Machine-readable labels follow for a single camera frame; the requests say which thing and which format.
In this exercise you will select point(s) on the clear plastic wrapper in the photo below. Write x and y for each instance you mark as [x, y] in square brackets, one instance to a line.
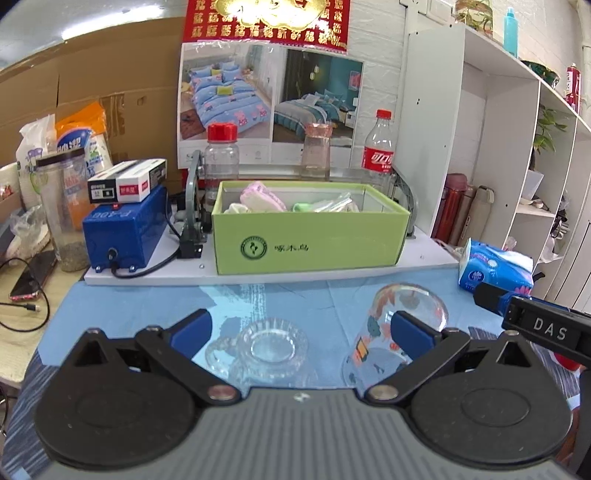
[339, 203]

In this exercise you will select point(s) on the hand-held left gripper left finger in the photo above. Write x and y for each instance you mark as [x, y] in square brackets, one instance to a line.
[194, 330]

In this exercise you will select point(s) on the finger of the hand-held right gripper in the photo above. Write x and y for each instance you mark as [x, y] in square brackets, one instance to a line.
[491, 297]

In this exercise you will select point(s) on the white black carton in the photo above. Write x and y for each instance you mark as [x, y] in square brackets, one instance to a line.
[124, 182]

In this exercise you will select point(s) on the small leafy plant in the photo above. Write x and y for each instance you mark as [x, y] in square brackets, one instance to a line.
[475, 16]

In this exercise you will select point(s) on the white base board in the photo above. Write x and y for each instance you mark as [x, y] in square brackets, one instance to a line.
[323, 279]

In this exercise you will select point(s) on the clear plastic bag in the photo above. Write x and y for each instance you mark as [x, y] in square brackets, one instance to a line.
[30, 233]

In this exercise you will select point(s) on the wall poster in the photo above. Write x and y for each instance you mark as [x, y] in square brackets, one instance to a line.
[268, 92]

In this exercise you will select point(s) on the clear bottle pink cap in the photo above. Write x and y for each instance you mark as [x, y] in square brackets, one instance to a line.
[316, 152]

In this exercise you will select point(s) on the grey metal bracket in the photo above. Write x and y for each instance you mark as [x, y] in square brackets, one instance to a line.
[406, 198]
[191, 203]

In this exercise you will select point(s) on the blue metal box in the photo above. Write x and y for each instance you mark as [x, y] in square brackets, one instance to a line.
[124, 230]

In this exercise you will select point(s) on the textured glass mug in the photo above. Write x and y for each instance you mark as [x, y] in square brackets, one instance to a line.
[272, 346]

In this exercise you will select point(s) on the printed glass mug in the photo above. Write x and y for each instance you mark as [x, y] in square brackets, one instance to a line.
[374, 332]

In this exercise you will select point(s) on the red flask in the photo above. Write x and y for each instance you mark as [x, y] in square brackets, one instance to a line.
[450, 207]

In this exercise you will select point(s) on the beige flask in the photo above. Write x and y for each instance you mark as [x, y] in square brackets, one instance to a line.
[478, 217]

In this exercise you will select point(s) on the brown flask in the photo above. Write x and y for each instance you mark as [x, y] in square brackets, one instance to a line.
[461, 217]

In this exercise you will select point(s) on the clear bottle red cap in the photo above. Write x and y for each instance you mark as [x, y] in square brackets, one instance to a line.
[221, 161]

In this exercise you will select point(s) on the red spray can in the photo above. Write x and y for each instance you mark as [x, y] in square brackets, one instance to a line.
[571, 87]

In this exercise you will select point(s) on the smartphone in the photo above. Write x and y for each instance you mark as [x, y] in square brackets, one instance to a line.
[34, 274]

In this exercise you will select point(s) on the orange blue packet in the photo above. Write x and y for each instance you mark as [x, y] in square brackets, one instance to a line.
[83, 134]

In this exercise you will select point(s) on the cola bottle red label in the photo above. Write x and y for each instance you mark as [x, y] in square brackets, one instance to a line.
[378, 152]

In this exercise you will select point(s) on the white shelf unit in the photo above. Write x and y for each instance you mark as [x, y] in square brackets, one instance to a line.
[508, 138]

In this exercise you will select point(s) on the blue tissue pack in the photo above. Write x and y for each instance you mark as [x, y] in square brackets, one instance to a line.
[494, 267]

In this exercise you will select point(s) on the blue spray bottle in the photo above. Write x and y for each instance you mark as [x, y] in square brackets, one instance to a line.
[510, 32]

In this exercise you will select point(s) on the blue printed mat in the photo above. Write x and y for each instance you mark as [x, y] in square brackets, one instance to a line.
[300, 295]

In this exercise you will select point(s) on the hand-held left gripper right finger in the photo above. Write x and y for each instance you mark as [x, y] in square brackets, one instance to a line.
[411, 334]

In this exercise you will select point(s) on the green cardboard box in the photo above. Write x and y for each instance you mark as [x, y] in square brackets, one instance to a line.
[300, 244]

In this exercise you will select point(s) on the white plastic packet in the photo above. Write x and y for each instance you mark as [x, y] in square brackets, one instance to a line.
[34, 147]

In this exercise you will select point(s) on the cardboard sheet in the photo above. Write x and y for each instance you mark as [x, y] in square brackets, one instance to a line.
[92, 69]

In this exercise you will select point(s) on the clear jar black lid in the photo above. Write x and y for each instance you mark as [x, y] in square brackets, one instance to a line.
[64, 207]

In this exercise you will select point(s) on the potted plant white pot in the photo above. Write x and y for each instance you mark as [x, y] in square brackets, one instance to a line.
[545, 138]

